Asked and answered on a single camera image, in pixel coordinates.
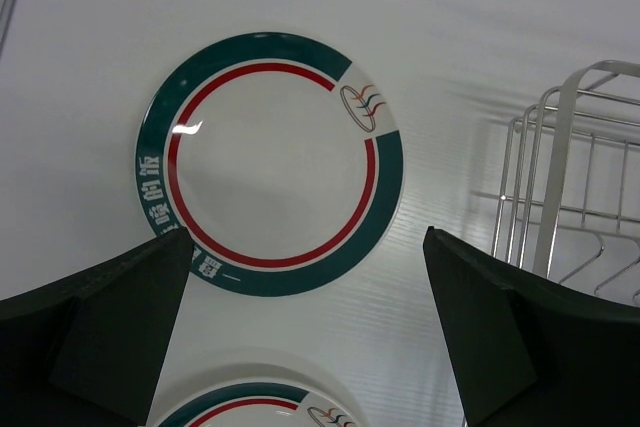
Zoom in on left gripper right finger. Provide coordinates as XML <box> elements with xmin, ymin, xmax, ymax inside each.
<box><xmin>423</xmin><ymin>227</ymin><xmax>639</xmax><ymax>426</ymax></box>

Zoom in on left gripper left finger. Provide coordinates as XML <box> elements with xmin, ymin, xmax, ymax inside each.
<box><xmin>1</xmin><ymin>228</ymin><xmax>194</xmax><ymax>426</ymax></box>

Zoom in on green red rimmed plate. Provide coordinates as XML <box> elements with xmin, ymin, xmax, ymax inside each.
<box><xmin>134</xmin><ymin>32</ymin><xmax>404</xmax><ymax>297</ymax></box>
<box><xmin>147</xmin><ymin>348</ymin><xmax>371</xmax><ymax>426</ymax></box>

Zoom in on metal wire dish rack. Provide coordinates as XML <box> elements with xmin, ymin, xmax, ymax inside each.
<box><xmin>490</xmin><ymin>60</ymin><xmax>639</xmax><ymax>307</ymax></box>

